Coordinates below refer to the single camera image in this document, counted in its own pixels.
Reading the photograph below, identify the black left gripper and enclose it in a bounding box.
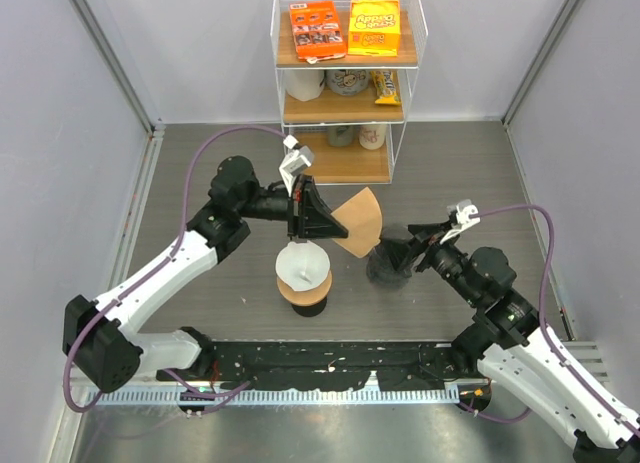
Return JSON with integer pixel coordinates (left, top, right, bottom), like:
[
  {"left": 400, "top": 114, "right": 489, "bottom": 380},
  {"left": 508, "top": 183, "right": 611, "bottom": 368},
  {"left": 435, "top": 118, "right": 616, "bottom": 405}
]
[{"left": 238, "top": 173, "right": 348, "bottom": 241}]

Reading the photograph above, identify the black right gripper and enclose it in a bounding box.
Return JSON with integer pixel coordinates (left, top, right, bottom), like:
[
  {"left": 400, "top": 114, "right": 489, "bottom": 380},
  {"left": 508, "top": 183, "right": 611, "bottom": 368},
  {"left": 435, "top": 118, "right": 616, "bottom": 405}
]
[{"left": 378, "top": 219, "right": 482, "bottom": 305}]

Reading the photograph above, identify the smoky grey plastic dripper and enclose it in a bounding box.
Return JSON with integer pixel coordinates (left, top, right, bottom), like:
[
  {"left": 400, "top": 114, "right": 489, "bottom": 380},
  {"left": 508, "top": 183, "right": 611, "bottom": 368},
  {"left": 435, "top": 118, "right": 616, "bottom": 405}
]
[{"left": 380, "top": 224, "right": 413, "bottom": 245}]

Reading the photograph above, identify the brown paper coffee filter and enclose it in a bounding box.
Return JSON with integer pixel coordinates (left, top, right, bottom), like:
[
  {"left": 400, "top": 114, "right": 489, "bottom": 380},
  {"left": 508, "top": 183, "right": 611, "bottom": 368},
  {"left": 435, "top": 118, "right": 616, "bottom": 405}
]
[{"left": 332, "top": 187, "right": 383, "bottom": 258}]

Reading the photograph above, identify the white paper coffee filter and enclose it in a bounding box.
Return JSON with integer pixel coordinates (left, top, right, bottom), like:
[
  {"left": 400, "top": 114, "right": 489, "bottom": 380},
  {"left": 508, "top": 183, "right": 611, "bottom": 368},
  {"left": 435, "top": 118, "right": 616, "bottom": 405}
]
[{"left": 275, "top": 241, "right": 330, "bottom": 292}]

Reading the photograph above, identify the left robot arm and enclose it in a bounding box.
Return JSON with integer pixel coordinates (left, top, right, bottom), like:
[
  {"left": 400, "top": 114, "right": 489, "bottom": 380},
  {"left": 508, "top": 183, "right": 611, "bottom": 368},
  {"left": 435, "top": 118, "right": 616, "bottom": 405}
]
[{"left": 63, "top": 147, "right": 348, "bottom": 393}]

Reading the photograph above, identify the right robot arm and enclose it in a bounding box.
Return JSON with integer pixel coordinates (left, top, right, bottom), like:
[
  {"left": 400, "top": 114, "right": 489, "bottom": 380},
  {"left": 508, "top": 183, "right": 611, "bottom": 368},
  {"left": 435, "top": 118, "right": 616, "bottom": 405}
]
[{"left": 376, "top": 224, "right": 639, "bottom": 462}]

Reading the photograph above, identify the smoky glass coffee server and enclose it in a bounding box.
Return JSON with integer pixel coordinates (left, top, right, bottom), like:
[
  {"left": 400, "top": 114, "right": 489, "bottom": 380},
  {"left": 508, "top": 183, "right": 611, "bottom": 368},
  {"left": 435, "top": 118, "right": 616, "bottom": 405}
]
[{"left": 366, "top": 247, "right": 411, "bottom": 290}]

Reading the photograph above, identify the white paper roll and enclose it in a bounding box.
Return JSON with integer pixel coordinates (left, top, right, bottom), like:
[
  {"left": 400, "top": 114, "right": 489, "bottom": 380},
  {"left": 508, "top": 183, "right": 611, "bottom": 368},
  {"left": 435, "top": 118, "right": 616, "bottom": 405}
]
[{"left": 284, "top": 69, "right": 325, "bottom": 102}]

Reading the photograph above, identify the grey printed tin can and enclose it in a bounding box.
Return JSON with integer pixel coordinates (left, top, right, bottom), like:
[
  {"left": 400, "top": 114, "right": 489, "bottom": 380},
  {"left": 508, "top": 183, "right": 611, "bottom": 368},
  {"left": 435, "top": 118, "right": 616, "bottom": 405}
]
[{"left": 325, "top": 69, "right": 370, "bottom": 96}]

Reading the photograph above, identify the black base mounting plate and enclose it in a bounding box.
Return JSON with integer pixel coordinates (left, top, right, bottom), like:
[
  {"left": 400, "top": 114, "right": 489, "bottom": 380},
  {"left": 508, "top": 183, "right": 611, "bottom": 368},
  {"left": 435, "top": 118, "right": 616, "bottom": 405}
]
[{"left": 177, "top": 341, "right": 488, "bottom": 392}]

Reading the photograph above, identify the yellow candy bag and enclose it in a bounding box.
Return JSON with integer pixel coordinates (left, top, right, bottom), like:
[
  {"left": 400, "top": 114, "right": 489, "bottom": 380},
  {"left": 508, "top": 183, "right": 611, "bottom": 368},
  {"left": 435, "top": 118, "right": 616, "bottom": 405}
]
[{"left": 370, "top": 69, "right": 401, "bottom": 106}]

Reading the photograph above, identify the orange snack box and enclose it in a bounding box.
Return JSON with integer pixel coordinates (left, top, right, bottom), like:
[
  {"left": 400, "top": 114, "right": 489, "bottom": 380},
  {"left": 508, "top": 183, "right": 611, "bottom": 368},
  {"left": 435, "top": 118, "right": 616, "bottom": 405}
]
[{"left": 289, "top": 0, "right": 347, "bottom": 64}]

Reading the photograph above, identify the yellow snack bag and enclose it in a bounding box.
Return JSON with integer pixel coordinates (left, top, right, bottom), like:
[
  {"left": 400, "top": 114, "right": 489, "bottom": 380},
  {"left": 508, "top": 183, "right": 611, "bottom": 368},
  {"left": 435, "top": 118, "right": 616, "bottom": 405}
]
[{"left": 348, "top": 0, "right": 401, "bottom": 57}]

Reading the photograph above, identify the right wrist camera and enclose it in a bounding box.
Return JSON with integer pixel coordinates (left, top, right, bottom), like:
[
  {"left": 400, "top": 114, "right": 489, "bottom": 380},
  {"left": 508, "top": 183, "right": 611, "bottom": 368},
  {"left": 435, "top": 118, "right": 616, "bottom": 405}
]
[{"left": 440, "top": 199, "right": 480, "bottom": 244}]

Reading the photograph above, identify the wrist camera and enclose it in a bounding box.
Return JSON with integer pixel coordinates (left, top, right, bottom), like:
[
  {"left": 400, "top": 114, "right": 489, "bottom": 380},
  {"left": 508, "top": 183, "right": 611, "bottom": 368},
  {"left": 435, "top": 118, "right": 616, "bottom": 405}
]
[
  {"left": 440, "top": 199, "right": 480, "bottom": 244},
  {"left": 279, "top": 135, "right": 315, "bottom": 196}
]

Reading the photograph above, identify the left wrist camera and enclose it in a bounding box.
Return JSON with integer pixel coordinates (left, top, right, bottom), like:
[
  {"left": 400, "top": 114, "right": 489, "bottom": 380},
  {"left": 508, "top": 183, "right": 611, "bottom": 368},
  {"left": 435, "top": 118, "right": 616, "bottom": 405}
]
[{"left": 279, "top": 135, "right": 315, "bottom": 196}]

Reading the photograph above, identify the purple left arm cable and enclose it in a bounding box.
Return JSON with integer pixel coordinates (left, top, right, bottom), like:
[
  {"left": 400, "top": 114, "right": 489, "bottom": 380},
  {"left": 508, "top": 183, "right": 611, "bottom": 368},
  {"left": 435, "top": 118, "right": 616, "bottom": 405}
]
[{"left": 62, "top": 125, "right": 289, "bottom": 414}]

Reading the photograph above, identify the white slotted cable duct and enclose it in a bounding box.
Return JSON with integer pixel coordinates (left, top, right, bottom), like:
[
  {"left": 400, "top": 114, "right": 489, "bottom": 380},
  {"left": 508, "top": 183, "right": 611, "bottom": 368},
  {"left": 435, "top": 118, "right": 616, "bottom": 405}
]
[{"left": 98, "top": 385, "right": 460, "bottom": 406}]

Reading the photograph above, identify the white wire shelf rack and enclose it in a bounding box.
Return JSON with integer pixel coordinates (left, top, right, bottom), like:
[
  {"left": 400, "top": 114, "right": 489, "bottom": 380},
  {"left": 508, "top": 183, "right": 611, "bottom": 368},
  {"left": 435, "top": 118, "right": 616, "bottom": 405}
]
[{"left": 270, "top": 0, "right": 428, "bottom": 184}]

